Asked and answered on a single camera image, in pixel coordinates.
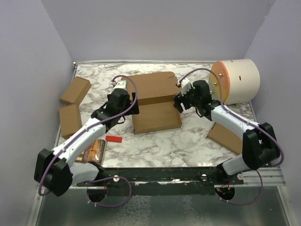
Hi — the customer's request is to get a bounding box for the white cylinder container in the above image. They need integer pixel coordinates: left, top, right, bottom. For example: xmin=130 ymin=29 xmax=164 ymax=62
xmin=211 ymin=59 xmax=260 ymax=105

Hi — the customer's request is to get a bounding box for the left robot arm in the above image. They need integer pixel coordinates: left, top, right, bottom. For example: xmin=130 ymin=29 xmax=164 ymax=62
xmin=34 ymin=88 xmax=139 ymax=196

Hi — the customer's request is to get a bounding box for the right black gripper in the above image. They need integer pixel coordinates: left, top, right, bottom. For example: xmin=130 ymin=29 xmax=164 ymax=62
xmin=174 ymin=85 xmax=201 ymax=113

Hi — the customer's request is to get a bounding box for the aluminium frame profile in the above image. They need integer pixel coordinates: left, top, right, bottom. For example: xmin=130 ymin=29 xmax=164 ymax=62
xmin=235 ymin=167 xmax=286 ymax=187

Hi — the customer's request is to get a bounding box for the red block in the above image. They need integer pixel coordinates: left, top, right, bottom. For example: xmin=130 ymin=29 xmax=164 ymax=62
xmin=105 ymin=136 xmax=122 ymax=143

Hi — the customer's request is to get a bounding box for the cardboard box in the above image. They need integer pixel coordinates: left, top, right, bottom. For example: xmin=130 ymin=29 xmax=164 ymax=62
xmin=59 ymin=104 xmax=82 ymax=139
xmin=207 ymin=123 xmax=243 ymax=155
xmin=60 ymin=77 xmax=91 ymax=106
xmin=129 ymin=72 xmax=182 ymax=135

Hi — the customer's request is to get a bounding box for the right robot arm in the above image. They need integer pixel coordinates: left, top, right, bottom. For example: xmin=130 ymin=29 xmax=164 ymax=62
xmin=174 ymin=79 xmax=281 ymax=184

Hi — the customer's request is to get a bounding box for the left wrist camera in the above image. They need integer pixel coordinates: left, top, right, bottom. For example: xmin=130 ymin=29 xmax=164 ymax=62
xmin=111 ymin=80 xmax=127 ymax=91

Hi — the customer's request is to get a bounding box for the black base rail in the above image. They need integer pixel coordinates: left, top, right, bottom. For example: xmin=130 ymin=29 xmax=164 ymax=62
xmin=77 ymin=167 xmax=243 ymax=196

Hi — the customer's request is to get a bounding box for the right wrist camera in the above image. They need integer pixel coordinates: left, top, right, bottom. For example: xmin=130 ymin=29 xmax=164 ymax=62
xmin=176 ymin=78 xmax=191 ymax=96

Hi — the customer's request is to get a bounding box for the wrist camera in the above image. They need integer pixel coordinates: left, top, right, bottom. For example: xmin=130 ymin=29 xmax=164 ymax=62
xmin=176 ymin=78 xmax=191 ymax=96
xmin=111 ymin=80 xmax=127 ymax=91

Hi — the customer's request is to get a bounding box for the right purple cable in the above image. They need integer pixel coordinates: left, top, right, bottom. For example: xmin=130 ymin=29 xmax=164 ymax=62
xmin=178 ymin=68 xmax=285 ymax=168

